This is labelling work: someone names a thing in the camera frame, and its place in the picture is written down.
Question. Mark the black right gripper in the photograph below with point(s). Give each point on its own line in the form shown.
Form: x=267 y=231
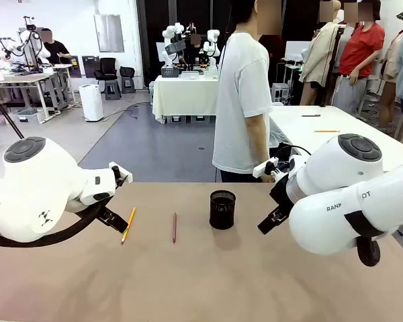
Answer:
x=279 y=192

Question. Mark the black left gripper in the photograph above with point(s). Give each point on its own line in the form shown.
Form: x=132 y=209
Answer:
x=104 y=214

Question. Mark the yellow pencil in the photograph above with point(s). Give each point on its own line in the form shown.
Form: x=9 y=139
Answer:
x=326 y=131
x=129 y=223

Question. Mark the maroon pen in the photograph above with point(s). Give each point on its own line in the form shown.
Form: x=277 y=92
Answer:
x=174 y=228

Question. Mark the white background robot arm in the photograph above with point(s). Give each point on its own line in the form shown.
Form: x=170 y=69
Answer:
x=27 y=37
x=170 y=37
x=212 y=47

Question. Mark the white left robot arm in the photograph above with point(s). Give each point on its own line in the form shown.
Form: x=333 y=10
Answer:
x=37 y=174

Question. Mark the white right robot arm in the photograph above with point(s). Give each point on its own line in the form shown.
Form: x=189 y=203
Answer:
x=339 y=188

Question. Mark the person right forearm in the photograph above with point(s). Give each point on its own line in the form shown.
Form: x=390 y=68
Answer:
x=258 y=141

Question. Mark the black mesh pen holder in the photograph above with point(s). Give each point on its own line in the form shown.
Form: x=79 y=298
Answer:
x=221 y=214

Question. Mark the person right hand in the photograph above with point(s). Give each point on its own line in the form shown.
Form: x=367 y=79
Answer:
x=268 y=179

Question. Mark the white air purifier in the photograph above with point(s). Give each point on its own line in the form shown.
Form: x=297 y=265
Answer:
x=91 y=102

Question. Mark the person in white T-shirt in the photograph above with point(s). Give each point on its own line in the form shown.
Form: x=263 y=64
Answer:
x=242 y=100

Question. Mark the white computer tower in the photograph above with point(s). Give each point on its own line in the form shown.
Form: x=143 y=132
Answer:
x=280 y=92

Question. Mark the dark plastic stool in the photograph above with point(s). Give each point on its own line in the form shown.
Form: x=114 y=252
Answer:
x=127 y=78
x=112 y=90

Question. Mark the clear plastic bin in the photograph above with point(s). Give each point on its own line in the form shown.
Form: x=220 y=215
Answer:
x=28 y=115

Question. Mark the table with white cloth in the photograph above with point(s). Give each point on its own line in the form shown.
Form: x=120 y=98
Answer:
x=184 y=97

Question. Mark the black tripod leg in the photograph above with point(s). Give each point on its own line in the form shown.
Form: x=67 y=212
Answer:
x=6 y=115

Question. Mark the black office chair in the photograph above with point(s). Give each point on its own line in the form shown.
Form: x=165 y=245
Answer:
x=105 y=68

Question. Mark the black equipment box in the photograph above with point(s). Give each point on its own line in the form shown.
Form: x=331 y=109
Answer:
x=170 y=71

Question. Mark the mannequin in maroon top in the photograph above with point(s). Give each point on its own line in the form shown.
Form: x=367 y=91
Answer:
x=275 y=57

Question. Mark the grey lab workbench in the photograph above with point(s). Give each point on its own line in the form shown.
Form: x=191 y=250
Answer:
x=20 y=78

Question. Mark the mannequin in beige jacket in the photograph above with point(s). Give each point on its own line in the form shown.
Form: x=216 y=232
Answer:
x=319 y=57

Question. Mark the white screen panel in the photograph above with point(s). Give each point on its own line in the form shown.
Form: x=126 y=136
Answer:
x=297 y=50

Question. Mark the person in black shirt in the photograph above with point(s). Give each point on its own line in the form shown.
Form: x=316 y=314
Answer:
x=55 y=50

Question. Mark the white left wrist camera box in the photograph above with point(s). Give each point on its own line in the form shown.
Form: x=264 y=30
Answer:
x=122 y=172

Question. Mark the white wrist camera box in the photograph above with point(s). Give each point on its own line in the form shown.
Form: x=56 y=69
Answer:
x=122 y=172
x=263 y=167

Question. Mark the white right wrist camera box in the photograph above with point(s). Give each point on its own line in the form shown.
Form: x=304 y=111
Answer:
x=263 y=167

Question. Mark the grey wall panel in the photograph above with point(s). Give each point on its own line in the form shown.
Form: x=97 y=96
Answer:
x=109 y=33

